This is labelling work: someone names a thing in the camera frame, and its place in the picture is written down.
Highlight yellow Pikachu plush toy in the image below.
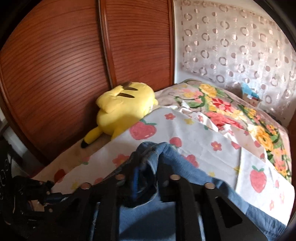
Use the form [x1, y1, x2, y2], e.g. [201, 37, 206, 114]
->
[81, 82, 159, 149]

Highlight pink floral bedspread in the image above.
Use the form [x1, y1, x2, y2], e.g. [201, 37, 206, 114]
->
[156, 79, 292, 182]

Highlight blue denim pants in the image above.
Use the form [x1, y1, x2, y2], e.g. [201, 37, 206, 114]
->
[91, 141, 287, 241]

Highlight circle patterned sheer curtain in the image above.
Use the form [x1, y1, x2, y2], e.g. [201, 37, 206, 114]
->
[173, 1, 295, 126]

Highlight white floral towel blanket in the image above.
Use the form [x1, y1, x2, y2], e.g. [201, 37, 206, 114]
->
[52, 107, 296, 225]

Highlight brown wooden wardrobe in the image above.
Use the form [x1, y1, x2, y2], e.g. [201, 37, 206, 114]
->
[1, 1, 175, 165]

